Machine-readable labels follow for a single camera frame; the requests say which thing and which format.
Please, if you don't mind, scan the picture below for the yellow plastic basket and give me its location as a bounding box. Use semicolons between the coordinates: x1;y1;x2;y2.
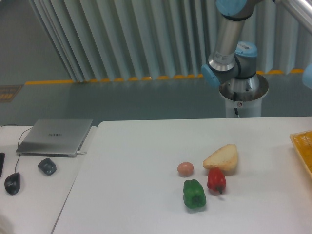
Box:
290;130;312;178

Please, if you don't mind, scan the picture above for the dark grey small case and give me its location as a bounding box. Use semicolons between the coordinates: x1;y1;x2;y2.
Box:
38;158;57;176

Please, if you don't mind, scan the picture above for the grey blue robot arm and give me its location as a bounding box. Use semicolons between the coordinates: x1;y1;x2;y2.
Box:
201;0;312;87

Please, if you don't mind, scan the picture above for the red bell pepper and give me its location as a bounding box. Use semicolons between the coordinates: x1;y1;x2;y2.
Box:
207;167;226;194

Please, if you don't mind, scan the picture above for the brown egg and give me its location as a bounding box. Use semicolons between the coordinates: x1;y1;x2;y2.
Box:
177;162;194;177

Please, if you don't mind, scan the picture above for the white usb plug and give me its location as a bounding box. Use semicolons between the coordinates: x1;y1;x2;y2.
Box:
77;151;87;156

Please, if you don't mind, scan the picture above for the black mouse cable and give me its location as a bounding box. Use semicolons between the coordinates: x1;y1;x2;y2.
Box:
0;123;35;174

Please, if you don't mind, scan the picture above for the black computer mouse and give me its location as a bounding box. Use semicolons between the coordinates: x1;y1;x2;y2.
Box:
4;172;21;195

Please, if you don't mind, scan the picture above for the black device at edge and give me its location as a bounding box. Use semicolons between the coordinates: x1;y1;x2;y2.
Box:
0;152;5;177

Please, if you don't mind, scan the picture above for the silver laptop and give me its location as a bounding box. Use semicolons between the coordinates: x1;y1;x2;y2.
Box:
16;119;93;157

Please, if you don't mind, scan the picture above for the bread slice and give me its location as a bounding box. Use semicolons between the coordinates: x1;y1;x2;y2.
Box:
202;144;238;171

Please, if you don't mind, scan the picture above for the green bell pepper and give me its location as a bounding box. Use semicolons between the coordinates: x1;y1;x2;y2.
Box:
183;179;207;209

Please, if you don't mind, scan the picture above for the white folding partition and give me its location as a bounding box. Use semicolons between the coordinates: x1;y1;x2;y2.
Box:
30;0;312;82

